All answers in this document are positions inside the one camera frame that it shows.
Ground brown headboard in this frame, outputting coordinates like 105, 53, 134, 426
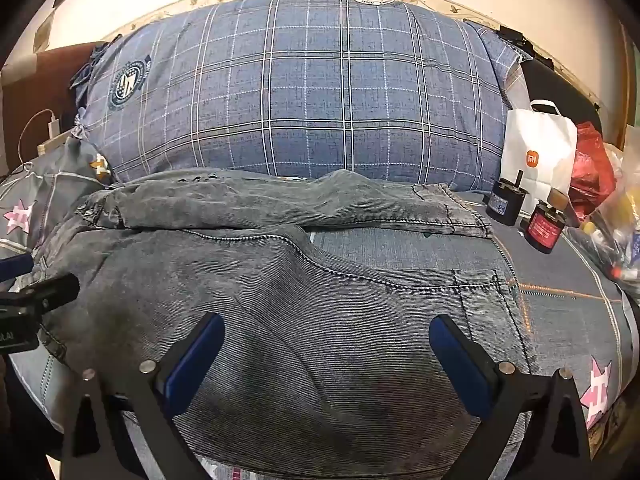
0, 42, 101, 176

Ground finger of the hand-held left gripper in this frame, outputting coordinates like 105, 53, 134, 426
0, 254, 34, 282
22, 274, 81, 314

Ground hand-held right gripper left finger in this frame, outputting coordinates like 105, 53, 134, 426
62, 311, 226, 480

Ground pale wooden box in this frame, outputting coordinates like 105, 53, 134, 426
39, 132, 76, 159

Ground white cable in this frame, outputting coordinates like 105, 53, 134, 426
16, 109, 56, 172

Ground black jar with red label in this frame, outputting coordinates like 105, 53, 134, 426
523, 190, 569, 252

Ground black cushion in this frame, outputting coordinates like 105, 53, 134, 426
520, 55, 601, 131

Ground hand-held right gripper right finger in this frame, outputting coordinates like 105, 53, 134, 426
429, 314, 593, 480

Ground red plastic bag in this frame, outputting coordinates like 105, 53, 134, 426
570, 121, 617, 211

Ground blue plaid pillow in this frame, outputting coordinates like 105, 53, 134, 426
70, 0, 521, 193

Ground clear plastic bag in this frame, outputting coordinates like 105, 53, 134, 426
580, 140, 640, 281

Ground white paper bag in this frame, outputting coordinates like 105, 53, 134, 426
501, 100, 578, 196

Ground black jar with blue label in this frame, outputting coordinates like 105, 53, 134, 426
486, 170, 525, 226

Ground grey denim pants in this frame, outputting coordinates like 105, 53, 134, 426
37, 169, 538, 480

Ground grey star-print pillow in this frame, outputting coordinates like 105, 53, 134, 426
0, 135, 117, 262

